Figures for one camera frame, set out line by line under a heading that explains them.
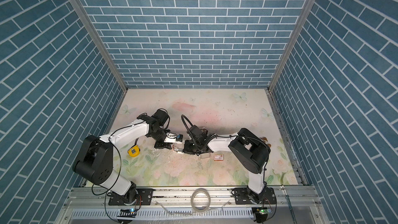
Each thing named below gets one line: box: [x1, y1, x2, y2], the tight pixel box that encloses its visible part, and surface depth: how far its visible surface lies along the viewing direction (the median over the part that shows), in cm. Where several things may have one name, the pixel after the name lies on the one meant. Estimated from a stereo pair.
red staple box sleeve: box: [213, 154, 224, 162], surface depth 87 cm
